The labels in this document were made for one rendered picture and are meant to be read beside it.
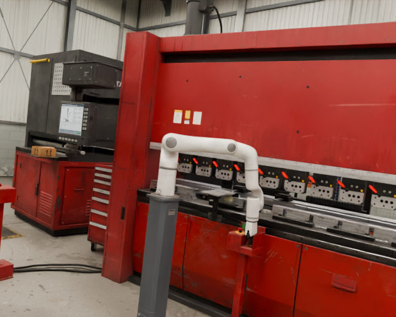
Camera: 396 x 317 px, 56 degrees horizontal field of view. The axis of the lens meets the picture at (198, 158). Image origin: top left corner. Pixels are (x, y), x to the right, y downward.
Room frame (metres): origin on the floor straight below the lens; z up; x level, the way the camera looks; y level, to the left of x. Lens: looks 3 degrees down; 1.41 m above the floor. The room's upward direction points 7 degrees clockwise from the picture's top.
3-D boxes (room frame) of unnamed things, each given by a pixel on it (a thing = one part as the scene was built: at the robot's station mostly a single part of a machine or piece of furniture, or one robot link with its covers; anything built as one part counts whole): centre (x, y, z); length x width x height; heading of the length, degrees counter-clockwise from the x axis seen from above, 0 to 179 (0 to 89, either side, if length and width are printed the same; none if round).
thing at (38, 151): (4.35, 1.83, 1.04); 0.30 x 0.26 x 0.12; 48
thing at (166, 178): (2.46, 0.19, 1.09); 0.19 x 0.19 x 0.18
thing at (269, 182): (2.86, -0.58, 1.18); 0.15 x 0.09 x 0.17; 57
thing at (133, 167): (3.74, 0.45, 1.15); 0.85 x 0.25 x 2.30; 147
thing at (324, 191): (2.64, -0.92, 1.18); 0.15 x 0.09 x 0.17; 57
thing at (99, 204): (4.17, 0.80, 0.50); 0.50 x 0.50 x 1.00; 57
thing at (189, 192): (3.36, 0.19, 0.92); 0.50 x 0.06 x 0.10; 57
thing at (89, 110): (3.24, 1.07, 1.42); 0.45 x 0.12 x 0.36; 52
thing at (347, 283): (2.37, -1.04, 0.59); 0.15 x 0.02 x 0.07; 57
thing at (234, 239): (2.58, -0.40, 0.75); 0.20 x 0.16 x 0.18; 52
